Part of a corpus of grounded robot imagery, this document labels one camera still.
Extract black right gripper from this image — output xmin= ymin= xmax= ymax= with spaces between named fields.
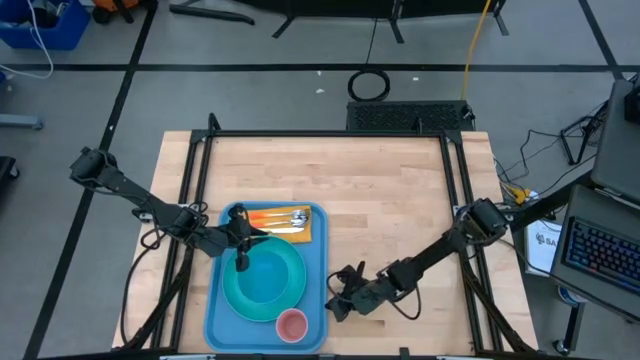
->
xmin=325 ymin=262 xmax=401 ymax=324

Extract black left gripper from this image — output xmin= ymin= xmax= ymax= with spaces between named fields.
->
xmin=202 ymin=203 xmax=271 ymax=274

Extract yellow cloth napkin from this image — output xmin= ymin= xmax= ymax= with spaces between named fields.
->
xmin=248 ymin=204 xmax=314 ymax=245

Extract blue bowl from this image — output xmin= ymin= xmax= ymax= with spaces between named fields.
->
xmin=236 ymin=248 xmax=291 ymax=305

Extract blue plastic tray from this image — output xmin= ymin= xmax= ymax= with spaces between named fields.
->
xmin=203 ymin=200 xmax=330 ymax=355

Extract orange-handled spoon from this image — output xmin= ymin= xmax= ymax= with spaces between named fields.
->
xmin=249 ymin=208 xmax=310 ymax=222

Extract teal plate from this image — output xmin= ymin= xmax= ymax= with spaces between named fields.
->
xmin=221 ymin=235 xmax=308 ymax=323

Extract pink ribbed cup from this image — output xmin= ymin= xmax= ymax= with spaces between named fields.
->
xmin=275 ymin=307 xmax=310 ymax=345

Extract black perforated box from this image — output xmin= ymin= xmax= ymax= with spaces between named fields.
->
xmin=345 ymin=99 xmax=476 ymax=134

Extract white printed paper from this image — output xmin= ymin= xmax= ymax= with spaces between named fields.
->
xmin=523 ymin=218 xmax=565 ymax=278

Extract blue round disc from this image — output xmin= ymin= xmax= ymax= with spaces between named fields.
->
xmin=557 ymin=285 xmax=586 ymax=305

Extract wheeled stand base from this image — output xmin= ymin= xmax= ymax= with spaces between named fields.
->
xmin=552 ymin=299 xmax=587 ymax=357

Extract black room divider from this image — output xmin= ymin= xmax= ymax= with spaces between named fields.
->
xmin=168 ymin=0 xmax=510 ymax=45

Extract black chair base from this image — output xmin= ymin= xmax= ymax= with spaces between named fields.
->
xmin=0 ymin=155 xmax=21 ymax=190

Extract grey floor bar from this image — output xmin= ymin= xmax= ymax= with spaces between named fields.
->
xmin=0 ymin=113 xmax=44 ymax=132

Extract laptop with lit keyboard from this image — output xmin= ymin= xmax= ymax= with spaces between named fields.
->
xmin=549 ymin=183 xmax=640 ymax=322

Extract orange and black bag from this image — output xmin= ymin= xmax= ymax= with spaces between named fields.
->
xmin=91 ymin=0 xmax=159 ymax=25

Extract blue storage bin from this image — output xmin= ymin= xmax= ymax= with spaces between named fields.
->
xmin=0 ymin=0 xmax=92 ymax=51

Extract grey monitor panel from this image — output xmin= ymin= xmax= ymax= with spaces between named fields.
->
xmin=590 ymin=78 xmax=640 ymax=206

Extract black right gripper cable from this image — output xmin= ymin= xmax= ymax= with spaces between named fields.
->
xmin=388 ymin=283 xmax=424 ymax=322

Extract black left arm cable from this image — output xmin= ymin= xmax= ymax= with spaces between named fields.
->
xmin=119 ymin=199 xmax=209 ymax=346

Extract coiled black cable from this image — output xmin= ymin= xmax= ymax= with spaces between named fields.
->
xmin=347 ymin=68 xmax=392 ymax=103

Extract yellow cable plug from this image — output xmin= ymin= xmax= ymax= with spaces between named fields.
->
xmin=501 ymin=180 xmax=532 ymax=206

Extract white floor cable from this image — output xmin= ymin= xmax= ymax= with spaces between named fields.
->
xmin=0 ymin=0 xmax=55 ymax=80

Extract black floor cables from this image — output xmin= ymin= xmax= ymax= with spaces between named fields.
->
xmin=494 ymin=99 xmax=609 ymax=201

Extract yellow hanging cable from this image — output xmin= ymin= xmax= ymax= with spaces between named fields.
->
xmin=459 ymin=0 xmax=494 ymax=101

